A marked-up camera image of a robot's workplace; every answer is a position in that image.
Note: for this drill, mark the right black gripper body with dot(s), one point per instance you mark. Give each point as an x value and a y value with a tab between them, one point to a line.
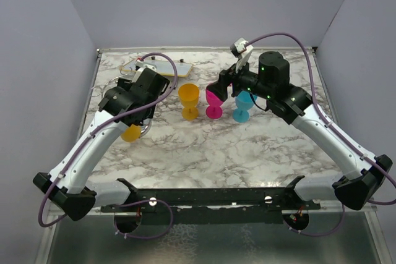
244	80

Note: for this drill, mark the blue plastic wine glass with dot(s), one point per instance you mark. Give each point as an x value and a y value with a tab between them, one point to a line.
243	104

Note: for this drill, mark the pink plastic wine glass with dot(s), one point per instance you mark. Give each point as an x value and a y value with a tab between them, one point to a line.
214	109

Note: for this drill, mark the yellow wine glass front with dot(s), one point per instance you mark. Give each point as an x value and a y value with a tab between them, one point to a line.
189	97

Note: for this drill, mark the yellow wine glass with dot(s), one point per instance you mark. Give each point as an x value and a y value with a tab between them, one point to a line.
189	97
131	134

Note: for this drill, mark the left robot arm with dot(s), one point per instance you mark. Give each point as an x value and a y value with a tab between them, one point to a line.
127	104

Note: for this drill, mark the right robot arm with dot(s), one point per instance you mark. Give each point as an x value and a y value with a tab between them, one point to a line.
362	171

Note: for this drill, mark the chrome wine glass rack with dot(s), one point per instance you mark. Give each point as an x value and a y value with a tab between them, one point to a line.
100	90

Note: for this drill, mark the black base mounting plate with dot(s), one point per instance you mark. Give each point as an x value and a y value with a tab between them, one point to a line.
214	205

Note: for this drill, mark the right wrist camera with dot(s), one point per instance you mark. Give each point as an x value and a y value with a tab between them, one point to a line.
242	52

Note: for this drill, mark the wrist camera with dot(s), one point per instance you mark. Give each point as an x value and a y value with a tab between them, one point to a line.
140	65
242	52

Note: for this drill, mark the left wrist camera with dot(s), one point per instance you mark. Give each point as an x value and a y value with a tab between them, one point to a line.
140	65

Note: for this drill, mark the aluminium rail frame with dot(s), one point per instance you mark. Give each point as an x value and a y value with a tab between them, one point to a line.
133	101

